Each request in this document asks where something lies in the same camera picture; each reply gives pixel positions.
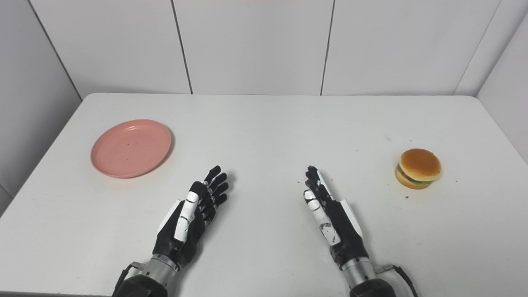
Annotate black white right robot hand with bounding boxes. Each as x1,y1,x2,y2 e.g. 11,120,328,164
304,166,370,269

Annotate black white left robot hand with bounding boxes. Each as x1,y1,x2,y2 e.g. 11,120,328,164
153,166,229,269

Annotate toy hamburger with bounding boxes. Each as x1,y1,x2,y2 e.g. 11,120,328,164
395,148,442,190

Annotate pink round plate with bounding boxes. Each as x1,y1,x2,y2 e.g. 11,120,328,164
91,120,172,179

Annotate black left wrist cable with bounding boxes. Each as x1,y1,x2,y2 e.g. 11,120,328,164
113,262,145,294

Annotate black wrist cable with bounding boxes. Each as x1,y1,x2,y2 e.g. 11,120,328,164
375,264,419,297
113,262,145,294

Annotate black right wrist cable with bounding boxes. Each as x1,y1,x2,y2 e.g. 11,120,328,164
375,264,419,297

